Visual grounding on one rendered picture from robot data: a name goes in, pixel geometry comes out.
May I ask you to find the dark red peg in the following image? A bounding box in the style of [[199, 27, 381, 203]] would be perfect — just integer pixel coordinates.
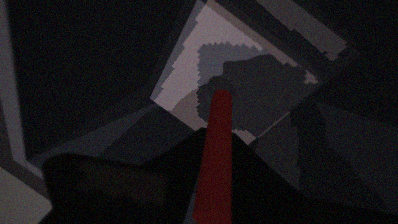
[[192, 90, 232, 224]]

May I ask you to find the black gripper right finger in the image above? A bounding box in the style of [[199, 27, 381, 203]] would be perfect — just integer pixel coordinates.
[[231, 133, 398, 224]]

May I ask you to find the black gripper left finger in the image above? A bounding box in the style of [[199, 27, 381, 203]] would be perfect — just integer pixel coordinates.
[[42, 127, 207, 224]]

